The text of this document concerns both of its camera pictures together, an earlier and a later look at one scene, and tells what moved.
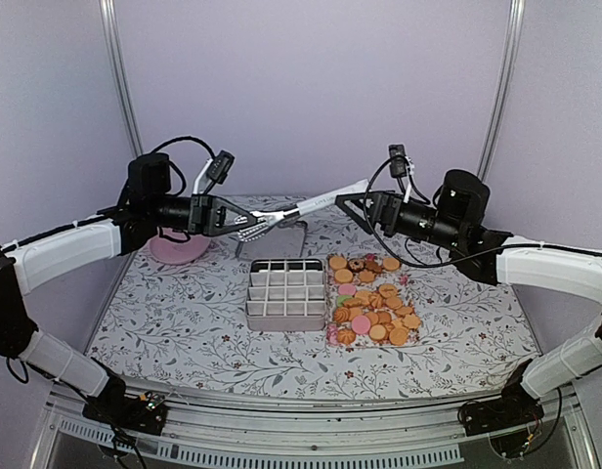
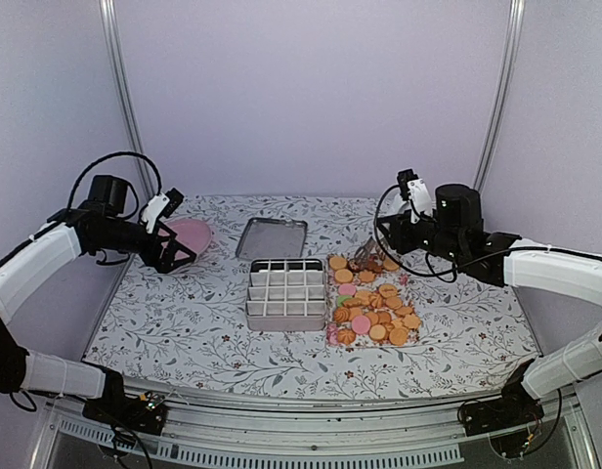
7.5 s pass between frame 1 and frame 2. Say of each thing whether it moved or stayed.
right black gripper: moved
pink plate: stayed
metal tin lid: stayed
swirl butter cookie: stayed
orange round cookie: stayed
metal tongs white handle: moved
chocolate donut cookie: stayed
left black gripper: moved
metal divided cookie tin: stayed
